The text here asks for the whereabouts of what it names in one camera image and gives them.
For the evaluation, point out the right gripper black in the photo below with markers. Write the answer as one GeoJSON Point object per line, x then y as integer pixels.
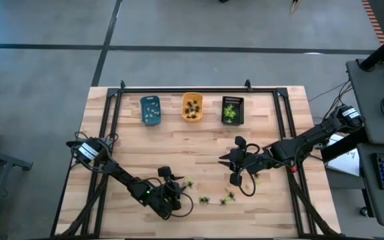
{"type": "Point", "coordinates": [252, 163]}

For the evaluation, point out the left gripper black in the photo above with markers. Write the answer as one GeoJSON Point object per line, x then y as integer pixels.
{"type": "Point", "coordinates": [168, 200]}

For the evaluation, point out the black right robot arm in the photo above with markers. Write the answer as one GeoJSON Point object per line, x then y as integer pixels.
{"type": "Point", "coordinates": [312, 133]}

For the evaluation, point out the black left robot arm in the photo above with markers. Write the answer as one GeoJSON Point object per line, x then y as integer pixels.
{"type": "Point", "coordinates": [125, 180]}

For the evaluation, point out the black slotted plastic basket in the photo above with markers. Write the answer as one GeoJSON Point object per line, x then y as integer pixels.
{"type": "Point", "coordinates": [238, 103]}

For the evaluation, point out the yellow plastic bin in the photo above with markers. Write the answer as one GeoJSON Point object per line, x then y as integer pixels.
{"type": "Point", "coordinates": [192, 96]}

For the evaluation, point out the teal plastic bin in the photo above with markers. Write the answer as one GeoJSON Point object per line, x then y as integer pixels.
{"type": "Point", "coordinates": [149, 99]}

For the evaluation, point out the black diagonal desk beam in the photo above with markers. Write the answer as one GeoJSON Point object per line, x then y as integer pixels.
{"type": "Point", "coordinates": [342, 148]}

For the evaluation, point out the white paper sheet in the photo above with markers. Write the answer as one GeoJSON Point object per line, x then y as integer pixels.
{"type": "Point", "coordinates": [343, 161]}

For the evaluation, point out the black caster wheel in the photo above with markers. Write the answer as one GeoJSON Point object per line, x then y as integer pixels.
{"type": "Point", "coordinates": [364, 211]}

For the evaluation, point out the grey keyboard desk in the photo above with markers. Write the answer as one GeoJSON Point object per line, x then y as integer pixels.
{"type": "Point", "coordinates": [378, 203]}

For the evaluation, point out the large grey desk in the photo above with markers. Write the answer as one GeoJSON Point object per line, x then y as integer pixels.
{"type": "Point", "coordinates": [378, 100]}

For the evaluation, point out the tan pointed object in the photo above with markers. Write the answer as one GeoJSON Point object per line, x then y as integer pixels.
{"type": "Point", "coordinates": [294, 6]}

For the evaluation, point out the black diagonal pole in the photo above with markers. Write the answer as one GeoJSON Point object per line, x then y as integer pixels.
{"type": "Point", "coordinates": [383, 50]}

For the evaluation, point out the black frame clamp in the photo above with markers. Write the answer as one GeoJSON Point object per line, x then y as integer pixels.
{"type": "Point", "coordinates": [122, 84]}
{"type": "Point", "coordinates": [248, 85]}

